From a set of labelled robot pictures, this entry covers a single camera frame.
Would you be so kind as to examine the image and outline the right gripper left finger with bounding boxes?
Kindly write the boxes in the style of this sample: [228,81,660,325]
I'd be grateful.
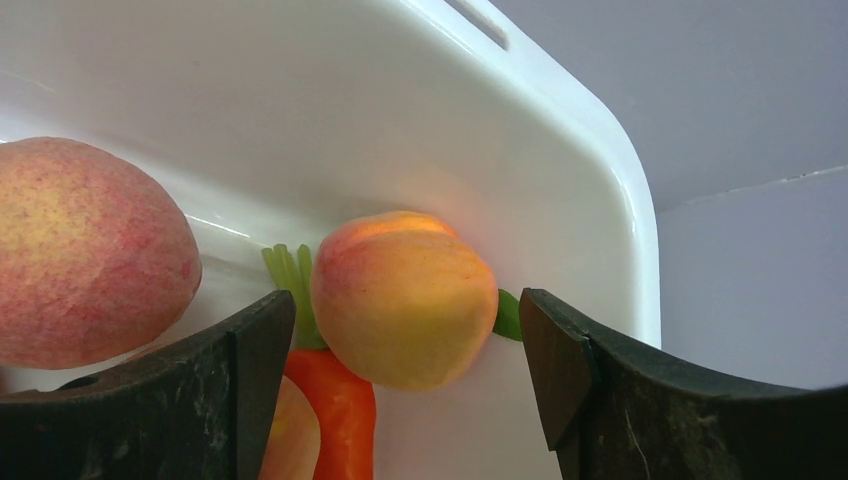
[1,291,296,479]

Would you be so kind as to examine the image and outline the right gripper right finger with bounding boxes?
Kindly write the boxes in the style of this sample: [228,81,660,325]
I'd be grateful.
[519,288,847,479]

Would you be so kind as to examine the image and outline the peach orange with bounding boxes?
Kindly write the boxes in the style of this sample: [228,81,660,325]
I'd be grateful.
[310,211,501,392]

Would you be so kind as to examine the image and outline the peach front middle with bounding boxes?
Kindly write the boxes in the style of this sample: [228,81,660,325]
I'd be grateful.
[258,376,321,480]

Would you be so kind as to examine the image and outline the orange carrot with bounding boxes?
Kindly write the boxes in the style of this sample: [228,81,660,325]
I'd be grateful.
[261,244,377,480]

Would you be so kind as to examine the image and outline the peach back middle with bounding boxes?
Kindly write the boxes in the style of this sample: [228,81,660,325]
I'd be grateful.
[1,137,202,369]

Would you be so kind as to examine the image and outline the white plastic bin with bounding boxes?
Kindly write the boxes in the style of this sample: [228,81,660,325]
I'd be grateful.
[0,0,662,480]

